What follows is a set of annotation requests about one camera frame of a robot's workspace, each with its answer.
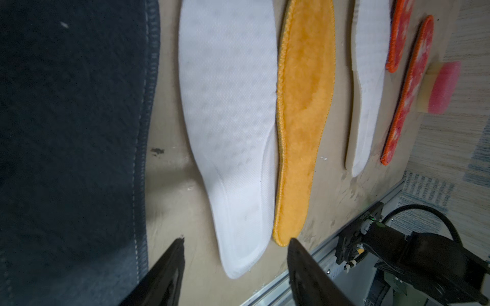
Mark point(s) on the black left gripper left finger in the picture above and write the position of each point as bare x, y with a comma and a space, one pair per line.
162, 284

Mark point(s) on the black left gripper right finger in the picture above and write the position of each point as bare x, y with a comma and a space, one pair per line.
310, 285

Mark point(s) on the orange fleece insole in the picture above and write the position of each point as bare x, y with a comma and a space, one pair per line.
306, 77

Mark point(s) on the large white mesh insole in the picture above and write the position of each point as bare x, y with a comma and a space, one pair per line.
228, 73

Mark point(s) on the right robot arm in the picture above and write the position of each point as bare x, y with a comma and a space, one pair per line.
436, 265

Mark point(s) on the dark grey felt insole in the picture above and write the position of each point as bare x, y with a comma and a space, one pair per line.
78, 80

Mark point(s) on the red patterned insole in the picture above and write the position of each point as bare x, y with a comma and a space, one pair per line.
412, 82
399, 28

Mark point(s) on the pink round sponge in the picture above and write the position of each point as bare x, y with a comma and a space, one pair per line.
438, 86

